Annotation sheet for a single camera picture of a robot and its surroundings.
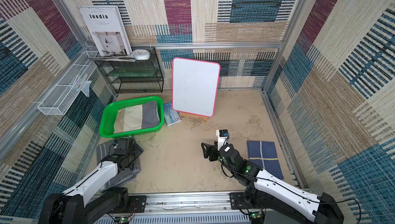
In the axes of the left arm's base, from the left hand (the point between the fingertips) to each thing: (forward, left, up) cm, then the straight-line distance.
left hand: (137, 151), depth 89 cm
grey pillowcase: (+22, -5, +5) cm, 23 cm away
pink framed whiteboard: (+30, -33, +22) cm, 50 cm away
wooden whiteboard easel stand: (+20, -39, +4) cm, 44 cm away
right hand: (-2, -40, +14) cm, 42 cm away
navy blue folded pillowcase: (-2, -72, -1) cm, 72 cm away
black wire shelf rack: (+36, -1, +25) cm, 44 cm away
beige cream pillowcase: (+21, +10, +4) cm, 23 cm away
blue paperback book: (+25, -17, +1) cm, 30 cm away
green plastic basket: (+15, +22, +4) cm, 27 cm away
